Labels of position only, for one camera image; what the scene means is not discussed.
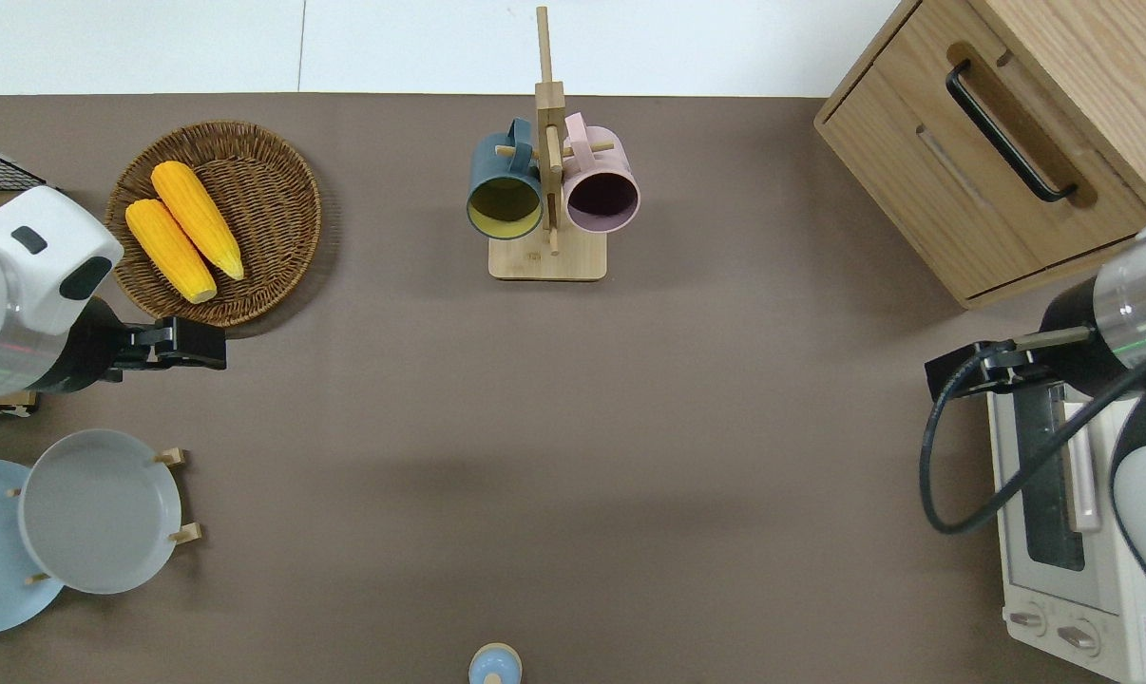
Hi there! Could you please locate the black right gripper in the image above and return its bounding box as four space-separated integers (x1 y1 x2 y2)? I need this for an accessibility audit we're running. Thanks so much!
924 338 1051 404

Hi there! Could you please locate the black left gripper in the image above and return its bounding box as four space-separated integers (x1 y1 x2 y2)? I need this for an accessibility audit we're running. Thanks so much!
105 317 228 383

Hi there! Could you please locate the gray plate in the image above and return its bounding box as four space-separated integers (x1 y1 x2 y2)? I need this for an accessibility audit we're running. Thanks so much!
17 428 183 596

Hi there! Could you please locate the low wooden plate rack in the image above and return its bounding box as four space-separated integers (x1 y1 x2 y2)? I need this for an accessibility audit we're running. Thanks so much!
3 446 203 586

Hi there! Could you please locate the yellow corn cob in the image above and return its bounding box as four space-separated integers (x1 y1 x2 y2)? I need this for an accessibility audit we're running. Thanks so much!
150 161 246 282
124 198 219 305

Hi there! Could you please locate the brown wicker basket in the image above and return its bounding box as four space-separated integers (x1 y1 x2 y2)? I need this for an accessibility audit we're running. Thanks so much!
105 121 323 329

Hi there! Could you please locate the wooden cabinet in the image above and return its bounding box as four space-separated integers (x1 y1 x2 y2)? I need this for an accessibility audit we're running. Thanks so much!
813 0 1146 310

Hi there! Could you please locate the white toaster oven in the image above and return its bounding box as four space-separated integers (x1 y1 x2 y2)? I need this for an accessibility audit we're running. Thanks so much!
986 380 1146 684

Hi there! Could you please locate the dark blue mug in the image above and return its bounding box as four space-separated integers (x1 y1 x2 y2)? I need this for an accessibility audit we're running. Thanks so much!
467 118 544 240

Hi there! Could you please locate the wooden mug tree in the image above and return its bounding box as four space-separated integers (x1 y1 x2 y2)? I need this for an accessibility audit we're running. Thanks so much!
488 5 617 282

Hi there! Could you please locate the pink mug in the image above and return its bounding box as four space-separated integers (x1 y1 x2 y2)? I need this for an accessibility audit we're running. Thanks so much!
562 112 640 235

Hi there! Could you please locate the small blue round button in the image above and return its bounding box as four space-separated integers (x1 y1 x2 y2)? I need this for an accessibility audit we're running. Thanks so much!
468 643 523 684

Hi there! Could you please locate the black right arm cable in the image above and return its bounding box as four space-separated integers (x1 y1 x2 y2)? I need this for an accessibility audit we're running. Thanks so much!
919 340 1146 536

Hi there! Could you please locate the black cabinet handle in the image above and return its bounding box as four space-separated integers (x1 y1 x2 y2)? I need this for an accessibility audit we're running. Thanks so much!
945 60 1078 203

